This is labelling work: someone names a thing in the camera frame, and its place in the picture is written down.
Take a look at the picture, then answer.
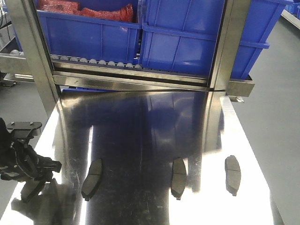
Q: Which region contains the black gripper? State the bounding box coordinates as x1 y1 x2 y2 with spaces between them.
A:
0 119 62 181

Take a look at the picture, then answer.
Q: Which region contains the brake pad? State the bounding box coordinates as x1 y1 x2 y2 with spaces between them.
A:
225 155 241 196
21 180 46 203
81 158 103 201
171 157 187 200

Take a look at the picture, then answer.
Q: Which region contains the roller conveyor track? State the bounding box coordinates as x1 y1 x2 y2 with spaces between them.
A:
50 54 142 69

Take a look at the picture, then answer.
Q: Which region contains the left blue plastic bin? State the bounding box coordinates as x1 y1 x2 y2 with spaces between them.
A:
34 0 142 63

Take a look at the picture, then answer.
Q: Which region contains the blue plastic bin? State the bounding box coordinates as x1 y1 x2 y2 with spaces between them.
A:
34 0 142 63
141 0 293 79

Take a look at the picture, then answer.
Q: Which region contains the red mesh bag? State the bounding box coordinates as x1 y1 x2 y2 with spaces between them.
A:
37 0 134 22

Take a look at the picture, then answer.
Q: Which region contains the right blue plastic bin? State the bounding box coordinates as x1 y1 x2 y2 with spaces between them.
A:
141 0 293 79

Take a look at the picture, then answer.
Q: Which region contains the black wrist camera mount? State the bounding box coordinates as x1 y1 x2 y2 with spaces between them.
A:
7 121 42 144

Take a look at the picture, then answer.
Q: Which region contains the stainless steel rack frame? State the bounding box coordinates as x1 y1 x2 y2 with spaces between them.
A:
0 0 254 114

